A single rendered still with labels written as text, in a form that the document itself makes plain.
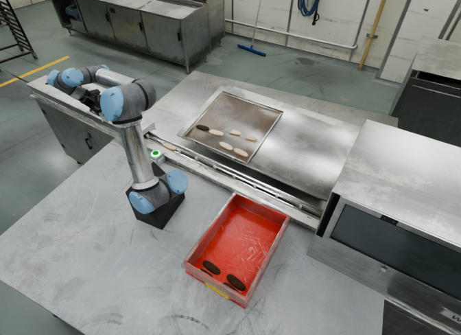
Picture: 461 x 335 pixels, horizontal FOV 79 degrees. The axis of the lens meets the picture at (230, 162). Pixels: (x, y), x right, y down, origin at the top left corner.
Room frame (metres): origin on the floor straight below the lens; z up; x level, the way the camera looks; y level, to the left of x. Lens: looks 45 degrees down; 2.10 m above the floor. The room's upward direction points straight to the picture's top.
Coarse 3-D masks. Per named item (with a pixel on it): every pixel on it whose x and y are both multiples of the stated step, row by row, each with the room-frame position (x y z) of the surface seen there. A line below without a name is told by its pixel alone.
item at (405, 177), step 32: (384, 128) 1.01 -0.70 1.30; (352, 160) 0.80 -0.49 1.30; (384, 160) 0.80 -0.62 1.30; (416, 160) 0.80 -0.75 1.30; (448, 160) 0.80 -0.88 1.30; (352, 192) 0.64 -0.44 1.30; (384, 192) 0.64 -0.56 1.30; (416, 192) 0.64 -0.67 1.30; (448, 192) 0.64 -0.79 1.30; (320, 224) 0.76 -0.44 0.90; (416, 224) 0.50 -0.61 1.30; (448, 224) 0.50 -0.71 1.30; (320, 256) 0.61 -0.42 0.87; (352, 256) 0.55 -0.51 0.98; (384, 288) 0.46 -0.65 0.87; (416, 288) 0.42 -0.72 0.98; (448, 320) 0.34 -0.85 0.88
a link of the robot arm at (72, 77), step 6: (66, 72) 1.13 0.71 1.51; (72, 72) 1.14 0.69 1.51; (78, 72) 1.16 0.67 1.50; (84, 72) 1.20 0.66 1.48; (60, 78) 1.14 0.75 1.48; (66, 78) 1.12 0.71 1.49; (72, 78) 1.12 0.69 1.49; (78, 78) 1.14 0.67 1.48; (84, 78) 1.18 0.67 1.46; (90, 78) 1.20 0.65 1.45; (60, 84) 1.15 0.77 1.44; (66, 84) 1.13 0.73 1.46; (72, 84) 1.12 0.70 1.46; (78, 84) 1.13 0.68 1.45
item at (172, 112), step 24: (192, 72) 2.48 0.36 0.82; (168, 96) 2.06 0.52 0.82; (192, 96) 2.06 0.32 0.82; (288, 96) 2.06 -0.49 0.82; (168, 120) 1.72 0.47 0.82; (360, 120) 1.72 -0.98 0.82; (384, 120) 1.72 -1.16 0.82; (120, 144) 1.45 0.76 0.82; (192, 144) 1.45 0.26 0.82; (216, 168) 1.22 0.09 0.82; (240, 168) 1.22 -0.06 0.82; (288, 192) 1.03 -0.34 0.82
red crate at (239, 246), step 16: (240, 208) 0.91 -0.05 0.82; (224, 224) 0.81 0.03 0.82; (240, 224) 0.81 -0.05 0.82; (256, 224) 0.81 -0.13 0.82; (272, 224) 0.81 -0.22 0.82; (224, 240) 0.72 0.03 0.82; (240, 240) 0.72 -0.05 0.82; (256, 240) 0.72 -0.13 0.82; (272, 240) 0.72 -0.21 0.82; (208, 256) 0.63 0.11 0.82; (224, 256) 0.63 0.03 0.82; (240, 256) 0.63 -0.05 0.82; (256, 256) 0.63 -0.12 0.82; (224, 272) 0.56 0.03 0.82; (240, 272) 0.56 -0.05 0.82; (256, 272) 0.56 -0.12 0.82; (240, 304) 0.41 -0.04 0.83
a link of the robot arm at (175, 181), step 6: (168, 174) 0.86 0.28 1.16; (174, 174) 0.87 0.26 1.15; (180, 174) 0.88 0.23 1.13; (162, 180) 0.83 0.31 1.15; (168, 180) 0.83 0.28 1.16; (174, 180) 0.84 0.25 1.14; (180, 180) 0.86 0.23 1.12; (186, 180) 0.87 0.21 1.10; (168, 186) 0.81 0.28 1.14; (174, 186) 0.81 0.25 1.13; (180, 186) 0.83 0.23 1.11; (186, 186) 0.84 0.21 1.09; (174, 192) 0.80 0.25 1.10; (180, 192) 0.81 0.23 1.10
